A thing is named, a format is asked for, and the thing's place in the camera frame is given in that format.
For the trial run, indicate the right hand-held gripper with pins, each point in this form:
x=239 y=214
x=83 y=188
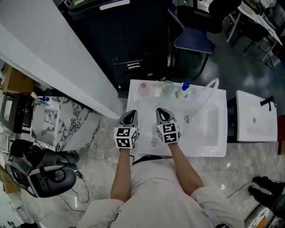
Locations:
x=169 y=133

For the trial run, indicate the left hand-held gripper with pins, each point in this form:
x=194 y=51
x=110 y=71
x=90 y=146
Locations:
x=124 y=137

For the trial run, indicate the small beige round object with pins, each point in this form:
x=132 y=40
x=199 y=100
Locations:
x=144 y=91

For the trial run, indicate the person's right forearm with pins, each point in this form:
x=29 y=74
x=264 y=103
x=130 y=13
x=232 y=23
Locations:
x=186 y=169

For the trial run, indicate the person's left forearm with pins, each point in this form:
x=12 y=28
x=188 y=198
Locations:
x=121 y=176

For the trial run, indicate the metal sink drain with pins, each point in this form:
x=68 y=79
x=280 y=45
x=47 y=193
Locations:
x=187 y=119

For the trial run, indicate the blue pump soap bottle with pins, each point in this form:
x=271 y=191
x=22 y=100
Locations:
x=45 y=99
x=184 y=89

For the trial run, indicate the white ceramic sink basin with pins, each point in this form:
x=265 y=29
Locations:
x=200 y=138

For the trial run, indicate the small yellow item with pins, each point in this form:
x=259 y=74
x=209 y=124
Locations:
x=177 y=94

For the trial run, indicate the clear glass cup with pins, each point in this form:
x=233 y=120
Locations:
x=168 y=90

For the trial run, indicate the wooden comb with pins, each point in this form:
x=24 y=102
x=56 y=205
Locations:
x=165 y=86

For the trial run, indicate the marble pattern cabinet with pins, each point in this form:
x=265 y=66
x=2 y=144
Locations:
x=66 y=124

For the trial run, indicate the person's beige shirt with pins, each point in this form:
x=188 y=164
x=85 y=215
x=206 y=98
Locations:
x=160 y=196

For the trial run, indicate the dark cabinet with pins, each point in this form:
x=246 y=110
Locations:
x=124 y=37

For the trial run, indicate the blue upholstered chair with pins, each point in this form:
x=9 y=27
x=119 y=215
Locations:
x=196 y=40

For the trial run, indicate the washbasin drain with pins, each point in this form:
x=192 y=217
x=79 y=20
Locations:
x=254 y=120

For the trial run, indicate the white washbasin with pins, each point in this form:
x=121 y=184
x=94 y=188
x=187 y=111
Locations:
x=256 y=131

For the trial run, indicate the grey black office chair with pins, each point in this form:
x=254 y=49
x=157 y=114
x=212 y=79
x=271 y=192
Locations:
x=51 y=182

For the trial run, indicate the black faucet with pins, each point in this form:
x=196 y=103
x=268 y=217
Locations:
x=268 y=102

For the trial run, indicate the large cardboard box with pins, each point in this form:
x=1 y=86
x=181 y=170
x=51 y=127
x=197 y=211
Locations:
x=19 y=80

